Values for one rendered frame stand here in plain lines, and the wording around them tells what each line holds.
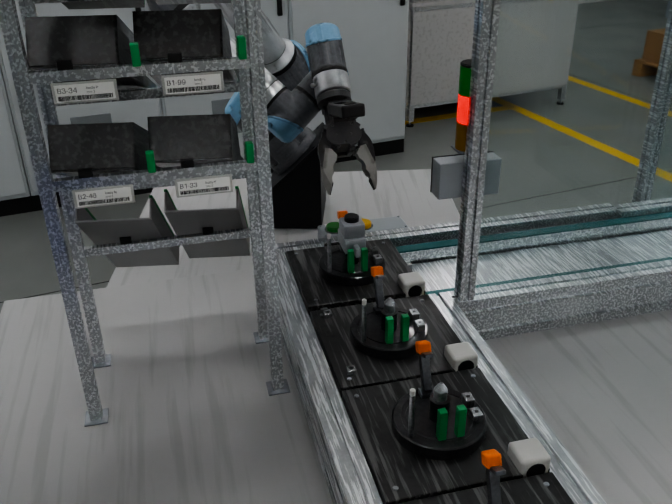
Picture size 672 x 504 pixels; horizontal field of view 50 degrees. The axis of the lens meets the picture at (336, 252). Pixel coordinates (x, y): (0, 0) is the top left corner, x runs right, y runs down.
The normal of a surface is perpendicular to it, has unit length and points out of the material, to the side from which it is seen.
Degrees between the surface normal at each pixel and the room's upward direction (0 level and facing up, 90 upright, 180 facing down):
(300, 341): 0
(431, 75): 90
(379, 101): 90
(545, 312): 90
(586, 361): 0
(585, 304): 90
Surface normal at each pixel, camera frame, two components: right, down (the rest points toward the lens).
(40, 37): 0.06, 0.05
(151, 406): -0.01, -0.88
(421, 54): 0.38, 0.43
